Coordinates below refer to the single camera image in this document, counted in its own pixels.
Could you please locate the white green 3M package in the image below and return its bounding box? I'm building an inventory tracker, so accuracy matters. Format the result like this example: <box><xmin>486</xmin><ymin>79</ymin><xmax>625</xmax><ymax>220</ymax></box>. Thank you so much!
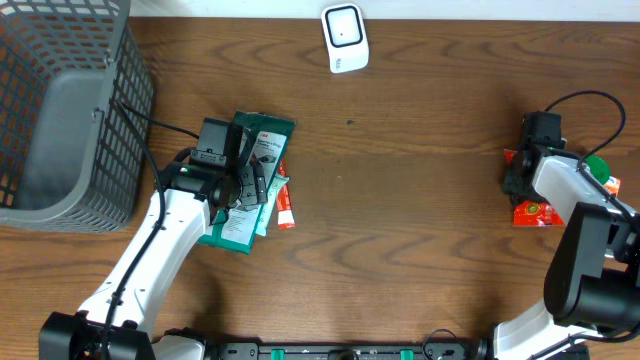
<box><xmin>198</xmin><ymin>111</ymin><xmax>296</xmax><ymax>254</ymax></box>

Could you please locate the white barcode scanner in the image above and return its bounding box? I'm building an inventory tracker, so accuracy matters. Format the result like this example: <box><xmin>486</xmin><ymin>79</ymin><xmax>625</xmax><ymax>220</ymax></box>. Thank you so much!
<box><xmin>321</xmin><ymin>3</ymin><xmax>370</xmax><ymax>74</ymax></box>

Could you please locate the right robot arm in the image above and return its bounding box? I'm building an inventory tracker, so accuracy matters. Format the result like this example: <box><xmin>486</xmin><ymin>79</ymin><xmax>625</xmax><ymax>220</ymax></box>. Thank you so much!
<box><xmin>492</xmin><ymin>146</ymin><xmax>639</xmax><ymax>359</ymax></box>

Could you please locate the grey plastic mesh basket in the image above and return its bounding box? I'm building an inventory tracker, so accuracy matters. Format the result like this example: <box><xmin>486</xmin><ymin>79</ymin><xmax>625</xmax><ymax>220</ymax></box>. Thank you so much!
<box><xmin>1</xmin><ymin>0</ymin><xmax>154</xmax><ymax>233</ymax></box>

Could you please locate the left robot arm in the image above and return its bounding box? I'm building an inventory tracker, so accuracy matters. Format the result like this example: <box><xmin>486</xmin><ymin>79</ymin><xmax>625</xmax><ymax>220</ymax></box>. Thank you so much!
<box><xmin>39</xmin><ymin>158</ymin><xmax>274</xmax><ymax>360</ymax></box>

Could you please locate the red candy bag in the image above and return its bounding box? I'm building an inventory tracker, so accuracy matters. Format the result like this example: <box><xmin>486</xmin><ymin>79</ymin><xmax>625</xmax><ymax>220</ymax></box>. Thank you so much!
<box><xmin>513</xmin><ymin>175</ymin><xmax>621</xmax><ymax>227</ymax></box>

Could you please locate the green lid white jar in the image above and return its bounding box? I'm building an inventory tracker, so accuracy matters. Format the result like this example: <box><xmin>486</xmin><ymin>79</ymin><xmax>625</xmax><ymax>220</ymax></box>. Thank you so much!
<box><xmin>586</xmin><ymin>155</ymin><xmax>611</xmax><ymax>185</ymax></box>

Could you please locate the red tube package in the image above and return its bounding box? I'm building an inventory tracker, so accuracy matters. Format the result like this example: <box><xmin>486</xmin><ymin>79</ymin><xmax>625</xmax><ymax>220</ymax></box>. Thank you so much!
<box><xmin>276</xmin><ymin>183</ymin><xmax>296</xmax><ymax>229</ymax></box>

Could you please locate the mint green wipes pack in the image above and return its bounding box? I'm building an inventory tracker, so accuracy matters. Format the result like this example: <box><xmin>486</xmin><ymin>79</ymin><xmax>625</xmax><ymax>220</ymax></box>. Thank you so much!
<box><xmin>256</xmin><ymin>174</ymin><xmax>289</xmax><ymax>236</ymax></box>

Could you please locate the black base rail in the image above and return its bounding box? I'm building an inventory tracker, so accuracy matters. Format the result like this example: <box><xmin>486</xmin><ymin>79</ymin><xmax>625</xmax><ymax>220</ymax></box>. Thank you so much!
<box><xmin>164</xmin><ymin>341</ymin><xmax>591</xmax><ymax>360</ymax></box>

